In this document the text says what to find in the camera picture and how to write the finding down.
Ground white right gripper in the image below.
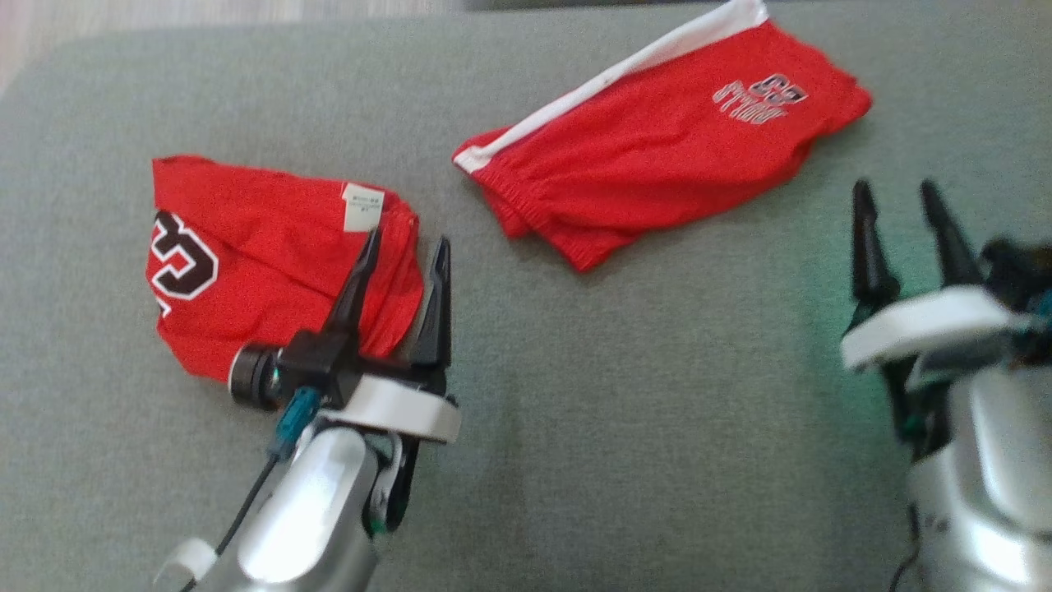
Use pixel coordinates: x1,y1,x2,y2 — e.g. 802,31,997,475
840,179,1037,372

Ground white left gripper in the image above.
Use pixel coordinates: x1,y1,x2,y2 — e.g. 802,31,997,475
312,226,463,446

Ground red and white Bulls jersey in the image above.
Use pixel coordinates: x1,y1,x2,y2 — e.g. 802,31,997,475
145,155,426,384

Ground red shorts with white stripe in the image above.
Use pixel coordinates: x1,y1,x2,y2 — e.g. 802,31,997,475
452,0,874,273

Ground grey sofa seat cushion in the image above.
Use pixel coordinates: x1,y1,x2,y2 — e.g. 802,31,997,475
0,0,1052,592

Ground white tape tag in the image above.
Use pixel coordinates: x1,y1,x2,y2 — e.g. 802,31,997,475
155,538,219,587

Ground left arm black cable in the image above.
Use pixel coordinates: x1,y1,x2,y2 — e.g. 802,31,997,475
179,386,323,592

